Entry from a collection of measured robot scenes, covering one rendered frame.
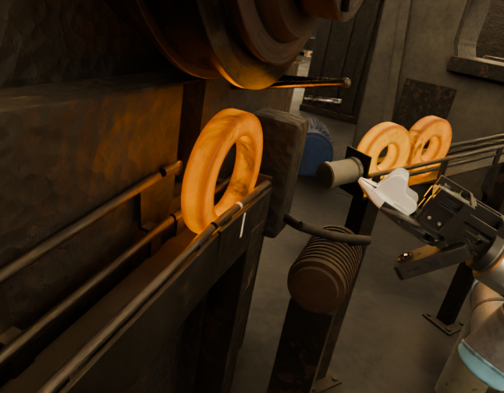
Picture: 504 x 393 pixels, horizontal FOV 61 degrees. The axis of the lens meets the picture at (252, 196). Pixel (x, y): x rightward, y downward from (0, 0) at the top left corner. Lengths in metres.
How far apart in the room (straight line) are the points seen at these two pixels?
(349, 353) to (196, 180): 1.09
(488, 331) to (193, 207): 0.48
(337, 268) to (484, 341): 0.29
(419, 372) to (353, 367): 0.22
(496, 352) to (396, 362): 0.83
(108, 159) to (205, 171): 0.11
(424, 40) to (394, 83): 0.32
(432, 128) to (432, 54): 2.09
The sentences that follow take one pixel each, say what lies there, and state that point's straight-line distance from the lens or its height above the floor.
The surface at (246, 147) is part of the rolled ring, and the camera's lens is 0.65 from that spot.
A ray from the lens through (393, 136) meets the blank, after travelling 1.03.
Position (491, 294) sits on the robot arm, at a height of 0.59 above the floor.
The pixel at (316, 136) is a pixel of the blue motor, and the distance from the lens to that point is 2.65.
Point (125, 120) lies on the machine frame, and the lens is 0.50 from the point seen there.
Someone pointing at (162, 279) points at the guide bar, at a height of 0.70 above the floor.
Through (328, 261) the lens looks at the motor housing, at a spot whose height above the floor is 0.53.
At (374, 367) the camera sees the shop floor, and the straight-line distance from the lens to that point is 1.51.
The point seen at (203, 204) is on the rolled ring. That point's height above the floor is 0.74.
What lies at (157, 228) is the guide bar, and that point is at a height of 0.70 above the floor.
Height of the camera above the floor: 0.98
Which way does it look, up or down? 24 degrees down
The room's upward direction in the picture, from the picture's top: 10 degrees clockwise
